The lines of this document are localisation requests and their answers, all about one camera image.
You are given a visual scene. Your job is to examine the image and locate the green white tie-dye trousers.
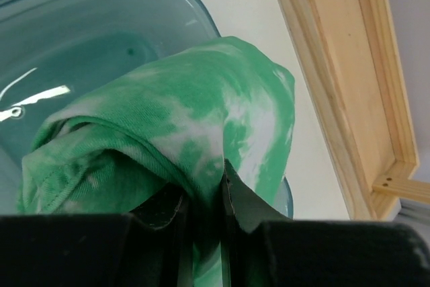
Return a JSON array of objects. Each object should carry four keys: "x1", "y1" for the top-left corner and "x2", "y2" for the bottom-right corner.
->
[{"x1": 17, "y1": 37, "x2": 295, "y2": 286}]

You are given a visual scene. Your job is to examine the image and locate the left wooden rack post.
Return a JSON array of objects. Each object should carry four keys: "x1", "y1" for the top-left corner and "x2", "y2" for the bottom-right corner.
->
[{"x1": 372, "y1": 176, "x2": 430, "y2": 204}]

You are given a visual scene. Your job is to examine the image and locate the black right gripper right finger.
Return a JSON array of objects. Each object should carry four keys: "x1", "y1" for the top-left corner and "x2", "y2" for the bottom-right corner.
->
[{"x1": 220, "y1": 161, "x2": 429, "y2": 286}]

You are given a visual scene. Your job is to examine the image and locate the wooden rack base tray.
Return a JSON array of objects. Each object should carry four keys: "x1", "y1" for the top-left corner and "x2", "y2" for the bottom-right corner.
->
[{"x1": 278, "y1": 0, "x2": 419, "y2": 220}]

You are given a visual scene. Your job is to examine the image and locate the teal plastic basin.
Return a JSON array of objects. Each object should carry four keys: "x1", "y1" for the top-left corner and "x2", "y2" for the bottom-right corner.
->
[{"x1": 0, "y1": 0, "x2": 294, "y2": 219}]

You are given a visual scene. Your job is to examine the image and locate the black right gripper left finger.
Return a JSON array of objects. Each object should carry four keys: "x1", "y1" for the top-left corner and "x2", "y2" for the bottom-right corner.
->
[{"x1": 1, "y1": 185, "x2": 193, "y2": 286}]

